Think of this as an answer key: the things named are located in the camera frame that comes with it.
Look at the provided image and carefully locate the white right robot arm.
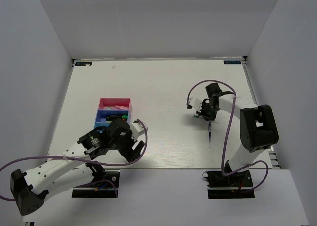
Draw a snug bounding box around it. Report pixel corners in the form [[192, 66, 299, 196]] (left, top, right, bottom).
[[196, 83, 279, 186]]

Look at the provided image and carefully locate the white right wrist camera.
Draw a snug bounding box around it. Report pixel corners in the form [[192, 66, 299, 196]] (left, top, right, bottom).
[[187, 97, 202, 113]]

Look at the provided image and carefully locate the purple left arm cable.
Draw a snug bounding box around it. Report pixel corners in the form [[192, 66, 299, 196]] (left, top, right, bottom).
[[0, 118, 149, 202]]

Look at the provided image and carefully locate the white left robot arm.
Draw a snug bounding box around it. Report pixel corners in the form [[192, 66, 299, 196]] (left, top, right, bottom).
[[10, 119, 148, 216]]

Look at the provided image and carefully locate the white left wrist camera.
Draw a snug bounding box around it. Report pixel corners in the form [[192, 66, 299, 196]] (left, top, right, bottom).
[[130, 121, 148, 140]]

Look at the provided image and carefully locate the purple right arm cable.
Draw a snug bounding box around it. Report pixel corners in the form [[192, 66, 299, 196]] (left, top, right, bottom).
[[186, 80, 270, 193]]

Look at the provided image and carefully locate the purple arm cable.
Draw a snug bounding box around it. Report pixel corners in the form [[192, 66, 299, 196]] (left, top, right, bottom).
[[0, 118, 149, 202], [186, 80, 270, 193]]

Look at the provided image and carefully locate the blue label sticker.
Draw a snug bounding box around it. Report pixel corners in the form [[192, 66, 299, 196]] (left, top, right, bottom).
[[223, 60, 241, 65], [75, 62, 92, 66]]

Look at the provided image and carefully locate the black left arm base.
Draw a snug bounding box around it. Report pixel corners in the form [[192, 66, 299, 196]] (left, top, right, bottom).
[[71, 170, 120, 199]]

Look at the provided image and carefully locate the pink blue sorting tray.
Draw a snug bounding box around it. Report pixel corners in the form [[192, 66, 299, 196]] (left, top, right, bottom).
[[94, 98, 132, 128]]

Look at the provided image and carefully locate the purple gel pen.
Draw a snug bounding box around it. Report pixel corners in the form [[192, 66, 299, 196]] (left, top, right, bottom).
[[208, 121, 211, 148]]

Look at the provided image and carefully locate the green cap black highlighter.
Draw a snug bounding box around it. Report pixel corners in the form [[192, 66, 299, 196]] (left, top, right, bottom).
[[106, 115, 128, 121]]

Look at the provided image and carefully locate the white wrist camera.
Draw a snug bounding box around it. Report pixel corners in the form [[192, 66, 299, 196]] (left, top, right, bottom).
[[187, 97, 202, 113], [130, 121, 148, 140]]

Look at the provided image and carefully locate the blue label sticker right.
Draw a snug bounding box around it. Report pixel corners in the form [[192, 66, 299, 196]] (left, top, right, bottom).
[[223, 60, 241, 65]]

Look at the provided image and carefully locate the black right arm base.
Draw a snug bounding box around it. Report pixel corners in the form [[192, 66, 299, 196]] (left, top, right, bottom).
[[202, 170, 255, 199]]

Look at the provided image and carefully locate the blue label sticker left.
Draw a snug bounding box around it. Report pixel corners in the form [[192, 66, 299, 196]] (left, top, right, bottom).
[[75, 62, 92, 66]]

